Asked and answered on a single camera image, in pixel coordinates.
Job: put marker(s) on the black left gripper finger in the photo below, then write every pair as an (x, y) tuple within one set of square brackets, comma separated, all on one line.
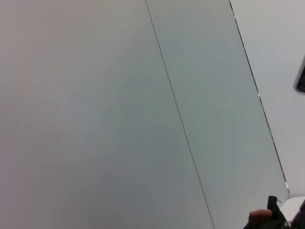
[(300, 218)]

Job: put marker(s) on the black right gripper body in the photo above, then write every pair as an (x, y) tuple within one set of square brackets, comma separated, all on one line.
[(300, 76)]

